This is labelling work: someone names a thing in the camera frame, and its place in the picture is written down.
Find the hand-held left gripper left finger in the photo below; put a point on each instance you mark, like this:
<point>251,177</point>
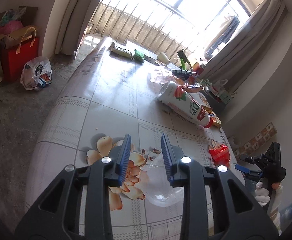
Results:
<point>123,160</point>

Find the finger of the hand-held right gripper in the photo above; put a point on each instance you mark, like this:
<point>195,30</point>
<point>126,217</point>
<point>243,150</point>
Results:
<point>250,160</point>
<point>245,170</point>

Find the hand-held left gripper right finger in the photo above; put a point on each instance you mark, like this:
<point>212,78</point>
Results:
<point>167,160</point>

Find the red wrapper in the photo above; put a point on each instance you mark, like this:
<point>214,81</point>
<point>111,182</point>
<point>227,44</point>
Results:
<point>219,155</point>

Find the clear plastic bag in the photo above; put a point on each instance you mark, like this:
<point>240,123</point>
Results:
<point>158,190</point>

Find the orange yellow snack bag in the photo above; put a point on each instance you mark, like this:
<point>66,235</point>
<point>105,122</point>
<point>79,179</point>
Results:
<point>214,116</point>

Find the white strawberry milk bottle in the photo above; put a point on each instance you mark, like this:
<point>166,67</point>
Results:
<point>183,102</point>

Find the clear bag with red print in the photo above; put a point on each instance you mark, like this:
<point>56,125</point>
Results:
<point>160,76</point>

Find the orange purple snack bag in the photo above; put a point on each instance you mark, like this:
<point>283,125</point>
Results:
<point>185,74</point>

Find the person's right forearm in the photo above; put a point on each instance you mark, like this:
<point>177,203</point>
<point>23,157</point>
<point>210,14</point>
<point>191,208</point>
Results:
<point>278,205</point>

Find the person's right hand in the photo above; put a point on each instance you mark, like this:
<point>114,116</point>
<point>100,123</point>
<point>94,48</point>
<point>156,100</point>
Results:
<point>262,195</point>

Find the floral plastic tablecloth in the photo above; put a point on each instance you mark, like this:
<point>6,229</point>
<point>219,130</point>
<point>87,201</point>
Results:
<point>98,110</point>

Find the grey cabinet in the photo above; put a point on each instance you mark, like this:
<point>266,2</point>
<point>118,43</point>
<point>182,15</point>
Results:
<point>217,107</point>

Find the green plastic storage basket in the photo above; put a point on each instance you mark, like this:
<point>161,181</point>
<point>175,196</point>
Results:
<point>225,97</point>

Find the green and black object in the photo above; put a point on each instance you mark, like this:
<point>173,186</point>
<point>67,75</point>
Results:
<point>182,60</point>

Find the white paper cup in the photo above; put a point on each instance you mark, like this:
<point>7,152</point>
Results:
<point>162,58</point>

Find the green snack packet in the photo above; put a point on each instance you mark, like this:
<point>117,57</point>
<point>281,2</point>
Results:
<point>139,55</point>

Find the pale yellow snack packet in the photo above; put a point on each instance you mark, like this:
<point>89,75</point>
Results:
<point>121,50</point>

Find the grey curtain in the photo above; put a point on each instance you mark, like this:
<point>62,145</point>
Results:
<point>71,12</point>
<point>255,37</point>

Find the white plastic shopping bag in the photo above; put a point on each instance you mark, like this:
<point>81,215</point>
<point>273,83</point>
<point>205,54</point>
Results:
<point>33,73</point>

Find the hanging denim garment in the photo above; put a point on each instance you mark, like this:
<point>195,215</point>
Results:
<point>227,30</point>

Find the metal window railing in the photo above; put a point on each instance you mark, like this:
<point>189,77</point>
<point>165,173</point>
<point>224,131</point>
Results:
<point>146,27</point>

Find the red gift bag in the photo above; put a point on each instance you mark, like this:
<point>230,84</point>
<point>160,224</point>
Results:
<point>18,60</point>

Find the brown cardboard box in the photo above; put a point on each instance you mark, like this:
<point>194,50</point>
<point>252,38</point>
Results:
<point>1,40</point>

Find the pink plastic bag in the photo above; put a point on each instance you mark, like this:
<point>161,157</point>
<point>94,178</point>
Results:
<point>10,26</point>

